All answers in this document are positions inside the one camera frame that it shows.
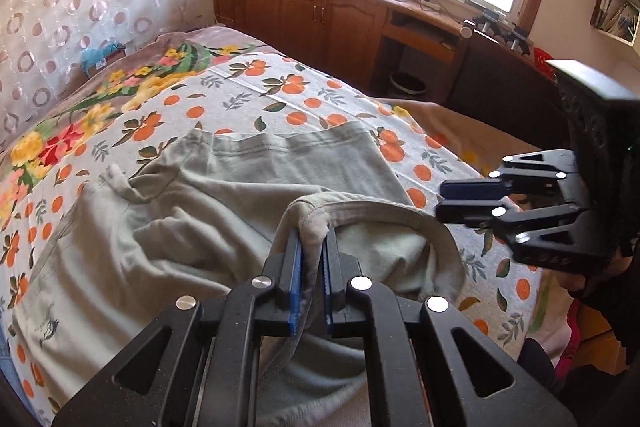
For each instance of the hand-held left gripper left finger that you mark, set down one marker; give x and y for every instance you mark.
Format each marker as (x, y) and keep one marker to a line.
(296, 287)

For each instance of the floral blanket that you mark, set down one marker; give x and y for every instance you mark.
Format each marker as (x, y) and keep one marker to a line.
(125, 87)

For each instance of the white wall shelf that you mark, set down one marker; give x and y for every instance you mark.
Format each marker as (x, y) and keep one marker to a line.
(617, 14)

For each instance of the black chair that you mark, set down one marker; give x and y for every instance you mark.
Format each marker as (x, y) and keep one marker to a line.
(500, 72)

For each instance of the white power strip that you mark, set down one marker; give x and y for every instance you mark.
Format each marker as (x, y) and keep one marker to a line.
(432, 3)

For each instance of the black stand device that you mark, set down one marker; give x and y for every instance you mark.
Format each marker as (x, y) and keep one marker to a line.
(502, 29)

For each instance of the dark basin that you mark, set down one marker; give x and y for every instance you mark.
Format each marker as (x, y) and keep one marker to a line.
(407, 83)

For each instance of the red basket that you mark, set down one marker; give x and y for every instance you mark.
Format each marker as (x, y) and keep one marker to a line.
(542, 62)

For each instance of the grey pants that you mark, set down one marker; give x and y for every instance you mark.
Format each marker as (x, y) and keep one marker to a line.
(200, 217)

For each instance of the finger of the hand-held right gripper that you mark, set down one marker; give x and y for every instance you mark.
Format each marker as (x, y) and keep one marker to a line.
(465, 213)
(470, 191)

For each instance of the wooden cabinet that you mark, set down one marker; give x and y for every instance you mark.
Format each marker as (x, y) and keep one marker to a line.
(310, 17)

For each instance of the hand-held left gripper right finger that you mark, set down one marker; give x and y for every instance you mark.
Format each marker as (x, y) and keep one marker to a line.
(329, 287)

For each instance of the bed with orange-print sheet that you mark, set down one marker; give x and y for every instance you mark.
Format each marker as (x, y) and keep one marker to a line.
(320, 102)

